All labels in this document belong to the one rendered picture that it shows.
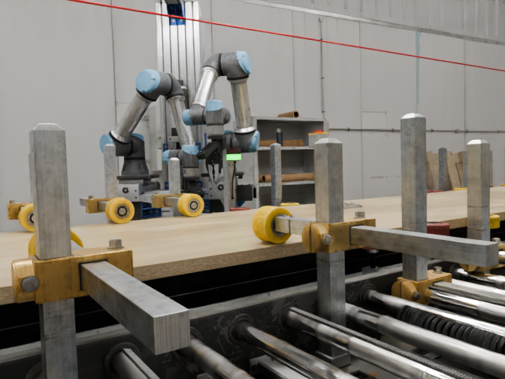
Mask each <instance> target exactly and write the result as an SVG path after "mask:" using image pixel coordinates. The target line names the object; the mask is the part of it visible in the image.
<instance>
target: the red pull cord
mask: <svg viewBox="0 0 505 379"><path fill-rule="evenodd" d="M67 1H72V2H80V3H85V4H91V5H99V6H104V7H109V8H117V9H123V10H127V11H136V12H141V13H145V14H155V15H159V16H164V17H173V18H177V19H183V20H191V21H196V22H201V23H209V24H215V25H220V26H228V27H233V28H238V29H247V30H252V31H257V32H265V33H270V34H275V35H284V36H289V37H293V38H303V39H307V40H312V41H321V42H325V43H330V44H339V45H344V46H349V47H357V48H363V49H368V50H376V51H381V52H386V53H395V54H400V55H405V56H413V57H418V58H423V59H432V58H428V57H423V56H414V55H410V54H405V53H396V52H391V51H386V50H378V49H373V48H368V47H360V46H355V45H350V44H341V43H337V42H332V41H323V40H319V39H314V38H305V37H300V36H295V35H287V34H282V33H277V32H269V31H264V30H259V29H251V28H246V27H241V26H233V25H228V24H223V23H215V22H210V21H204V20H196V19H191V18H186V17H178V16H173V15H168V14H160V13H155V12H150V11H142V10H137V9H132V8H124V7H119V6H114V5H105V4H100V3H95V2H87V1H82V0H67ZM432 60H437V61H441V62H450V61H446V60H441V59H432ZM450 63H455V64H460V65H468V64H464V63H459V62H450ZM469 66H473V67H478V68H486V67H482V66H477V65H469ZM487 69H492V70H497V71H505V70H500V69H495V68H487Z"/></svg>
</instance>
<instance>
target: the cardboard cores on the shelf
mask: <svg viewBox="0 0 505 379"><path fill-rule="evenodd" d="M276 143H277V140H259V147H269V146H271V145H272V144H276ZM303 146H304V142H303V140H283V147H303ZM305 180H314V173H294V174H282V182H289V181H305ZM259 183H271V174H259Z"/></svg>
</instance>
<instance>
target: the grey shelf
mask: <svg viewBox="0 0 505 379"><path fill-rule="evenodd" d="M251 119H252V125H253V126H255V128H256V131H258V132H259V140H276V139H277V129H282V133H283V140H303V142H304V144H305V146H303V147H281V173H282V174H294V173H314V150H313V148H309V135H308V134H309V133H315V131H319V130H321V131H322V132H327V131H326V118H303V117H251ZM235 165H236V167H237V172H238V171H243V172H244V175H243V179H237V182H238V184H243V183H252V184H253V185H254V186H255V185H258V199H253V200H252V201H245V202H244V203H243V204H242V206H241V207H248V208H250V210H253V209H259V208H261V207H264V206H272V200H271V183H259V174H271V148H270V147H259V148H258V150H257V151H256V152H254V153H241V160H240V161H236V163H235ZM237 178H238V176H237ZM256 179H257V180H256ZM301 200H302V204H303V205H309V204H315V183H314V180H305V181H289V182H282V201H283V203H288V202H294V203H299V205H301Z"/></svg>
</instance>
